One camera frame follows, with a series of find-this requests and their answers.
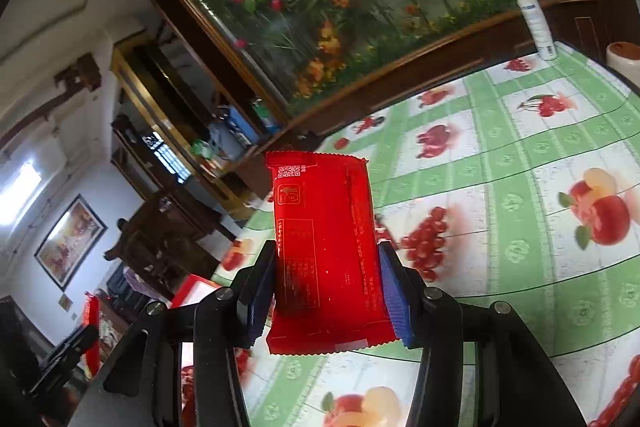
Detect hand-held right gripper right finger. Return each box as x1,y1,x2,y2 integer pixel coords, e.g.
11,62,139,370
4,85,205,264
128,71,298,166
377,241,588,427

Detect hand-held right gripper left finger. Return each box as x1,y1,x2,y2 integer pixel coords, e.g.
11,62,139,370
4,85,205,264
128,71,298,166
70,239,278,427

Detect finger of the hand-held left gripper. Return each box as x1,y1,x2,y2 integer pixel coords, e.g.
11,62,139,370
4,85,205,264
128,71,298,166
29,324,100,403

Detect large red snack packet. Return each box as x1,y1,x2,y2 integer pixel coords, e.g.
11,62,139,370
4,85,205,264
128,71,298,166
264,150,401,356

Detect carved wooden chair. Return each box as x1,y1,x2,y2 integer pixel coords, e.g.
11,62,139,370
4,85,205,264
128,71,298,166
105,187,236,303

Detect grey kettle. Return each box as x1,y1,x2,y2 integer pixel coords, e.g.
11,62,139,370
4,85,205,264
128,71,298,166
207,122,246,160

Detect small black object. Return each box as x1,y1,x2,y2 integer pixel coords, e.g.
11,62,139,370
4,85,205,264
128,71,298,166
291,131,322,154

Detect ceiling light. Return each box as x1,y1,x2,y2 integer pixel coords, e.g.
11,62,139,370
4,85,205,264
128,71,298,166
0,162,43,223

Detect barred window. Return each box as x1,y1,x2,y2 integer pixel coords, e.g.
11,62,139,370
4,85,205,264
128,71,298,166
142,134,193,182

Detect green bottle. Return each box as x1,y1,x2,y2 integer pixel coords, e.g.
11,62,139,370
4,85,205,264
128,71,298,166
251,99,281,132

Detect gold framed partition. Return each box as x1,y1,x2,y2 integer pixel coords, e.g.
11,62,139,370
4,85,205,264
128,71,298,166
110,34,251,208

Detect low wooden cabinet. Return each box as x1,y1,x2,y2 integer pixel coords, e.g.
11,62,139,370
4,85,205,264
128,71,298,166
127,0,640,208

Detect white spray bottle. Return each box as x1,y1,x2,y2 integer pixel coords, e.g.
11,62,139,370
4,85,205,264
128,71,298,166
511,0,558,62

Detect white stool red top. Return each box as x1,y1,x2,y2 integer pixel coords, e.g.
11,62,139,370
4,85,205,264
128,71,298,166
606,41,640,80

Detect framed wall painting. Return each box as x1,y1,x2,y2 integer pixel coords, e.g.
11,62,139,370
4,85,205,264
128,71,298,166
34,194,108,292

